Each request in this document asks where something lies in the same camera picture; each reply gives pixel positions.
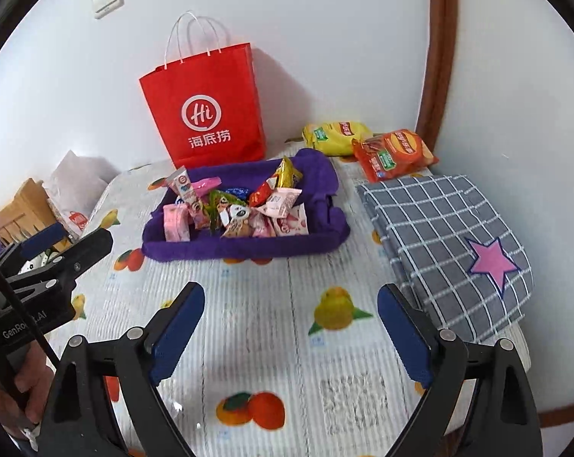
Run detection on red snack packet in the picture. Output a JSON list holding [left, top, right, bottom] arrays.
[[249, 177, 280, 208]]

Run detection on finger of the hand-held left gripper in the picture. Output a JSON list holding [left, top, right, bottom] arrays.
[[3, 228, 114, 296], [0, 223, 67, 272]]

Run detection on brown wooden door frame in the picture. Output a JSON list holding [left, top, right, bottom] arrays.
[[415, 0, 460, 163]]

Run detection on white plastic bag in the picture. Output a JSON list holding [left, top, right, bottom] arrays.
[[43, 150, 122, 239]]

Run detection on grey checked cloth pink star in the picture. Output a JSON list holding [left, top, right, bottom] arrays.
[[356, 174, 534, 344]]

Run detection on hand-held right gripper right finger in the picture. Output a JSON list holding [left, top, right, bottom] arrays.
[[376, 283, 542, 457]]

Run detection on pink panda snack packet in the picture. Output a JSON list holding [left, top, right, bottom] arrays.
[[219, 204, 269, 240]]

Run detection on tall pink white snack packet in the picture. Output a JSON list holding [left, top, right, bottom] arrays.
[[165, 166, 197, 206]]

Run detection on black and white plush toy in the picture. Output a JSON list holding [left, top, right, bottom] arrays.
[[20, 251, 64, 274]]

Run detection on pale pink labelled snack packet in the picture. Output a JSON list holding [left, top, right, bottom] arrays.
[[263, 187, 303, 219]]

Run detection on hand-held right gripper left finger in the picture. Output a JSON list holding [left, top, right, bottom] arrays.
[[42, 282, 206, 457]]

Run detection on plain pink snack packet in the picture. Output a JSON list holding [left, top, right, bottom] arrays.
[[163, 203, 192, 243]]

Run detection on orange chip bag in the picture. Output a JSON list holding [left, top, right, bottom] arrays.
[[352, 128, 435, 184]]

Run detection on person's left hand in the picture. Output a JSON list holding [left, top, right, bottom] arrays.
[[0, 343, 56, 439]]

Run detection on white strawberry print snack packet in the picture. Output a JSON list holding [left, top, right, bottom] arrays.
[[272, 204, 310, 238]]

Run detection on yellow triangular snack packet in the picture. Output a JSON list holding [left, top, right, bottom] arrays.
[[274, 156, 304, 190]]

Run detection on green snack packet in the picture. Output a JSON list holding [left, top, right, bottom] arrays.
[[206, 190, 231, 236]]

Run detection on purple cloth tray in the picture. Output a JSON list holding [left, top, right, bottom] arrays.
[[141, 147, 352, 264]]

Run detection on yellow chip bag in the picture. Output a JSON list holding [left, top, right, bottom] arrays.
[[302, 121, 373, 157]]

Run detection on wooden furniture frame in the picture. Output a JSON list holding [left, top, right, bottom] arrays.
[[0, 178, 59, 248]]

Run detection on pink and yellow snack packet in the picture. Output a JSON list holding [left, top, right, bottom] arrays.
[[189, 177, 222, 229]]

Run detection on brown wooden baseboard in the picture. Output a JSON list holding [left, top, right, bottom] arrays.
[[537, 388, 574, 431]]

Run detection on red paper bag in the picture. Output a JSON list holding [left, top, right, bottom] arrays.
[[139, 10, 267, 168]]

